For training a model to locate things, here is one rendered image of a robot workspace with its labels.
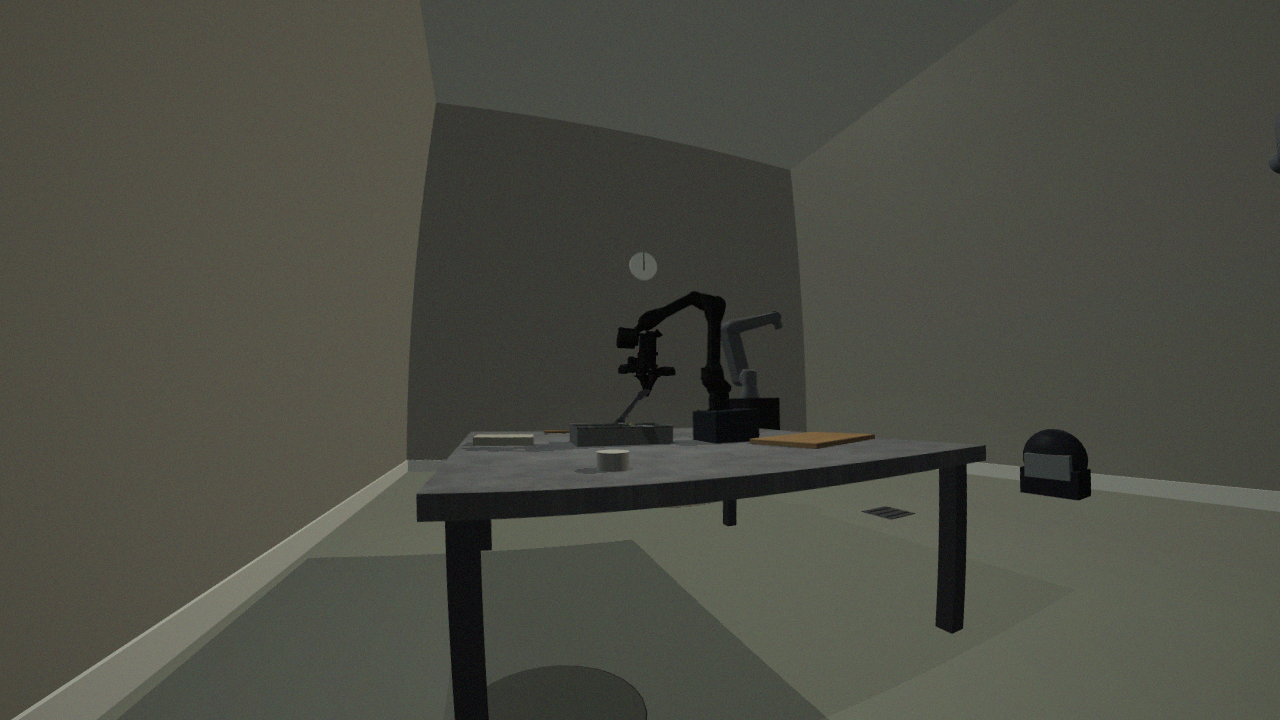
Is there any beige flat rectangular block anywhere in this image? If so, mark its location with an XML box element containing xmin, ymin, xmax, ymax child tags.
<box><xmin>474</xmin><ymin>434</ymin><xmax>532</xmax><ymax>446</ymax></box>

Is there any light brown wooden board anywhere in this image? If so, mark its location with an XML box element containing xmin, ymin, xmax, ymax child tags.
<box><xmin>750</xmin><ymin>432</ymin><xmax>876</xmax><ymax>448</ymax></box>

